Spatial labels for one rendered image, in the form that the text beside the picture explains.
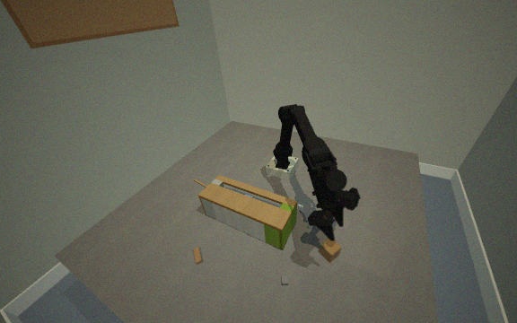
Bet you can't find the brown cardboard box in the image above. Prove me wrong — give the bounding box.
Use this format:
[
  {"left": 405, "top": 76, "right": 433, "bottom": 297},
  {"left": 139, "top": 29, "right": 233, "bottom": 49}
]
[{"left": 320, "top": 239, "right": 341, "bottom": 262}]

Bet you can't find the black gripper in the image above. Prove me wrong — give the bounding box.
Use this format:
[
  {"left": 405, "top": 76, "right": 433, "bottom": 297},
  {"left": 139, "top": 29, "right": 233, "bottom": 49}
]
[{"left": 308, "top": 188, "right": 344, "bottom": 241}]

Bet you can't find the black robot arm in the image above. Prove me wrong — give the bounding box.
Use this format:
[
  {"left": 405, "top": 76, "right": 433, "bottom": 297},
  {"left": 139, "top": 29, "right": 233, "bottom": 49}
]
[{"left": 273, "top": 104, "right": 360, "bottom": 210}]

